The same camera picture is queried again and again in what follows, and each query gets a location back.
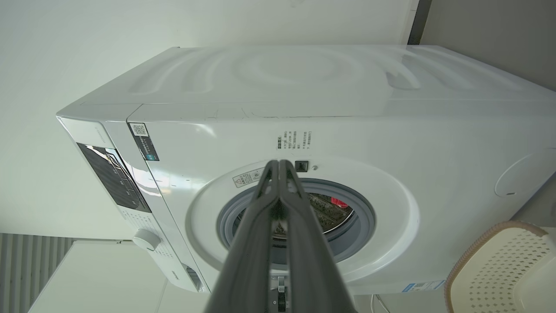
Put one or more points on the cream perforated laundry basket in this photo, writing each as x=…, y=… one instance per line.
x=504, y=269

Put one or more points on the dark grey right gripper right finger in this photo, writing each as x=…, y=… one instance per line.
x=304, y=243

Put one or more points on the grey ribbed radiator panel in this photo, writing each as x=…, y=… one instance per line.
x=26, y=269

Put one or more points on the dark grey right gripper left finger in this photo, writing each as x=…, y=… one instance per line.
x=247, y=243

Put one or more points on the red item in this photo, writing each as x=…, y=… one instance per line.
x=339, y=202

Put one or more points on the white front-load washing machine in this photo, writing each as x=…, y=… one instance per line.
x=391, y=139

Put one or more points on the white cabinet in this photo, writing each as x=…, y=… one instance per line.
x=100, y=282

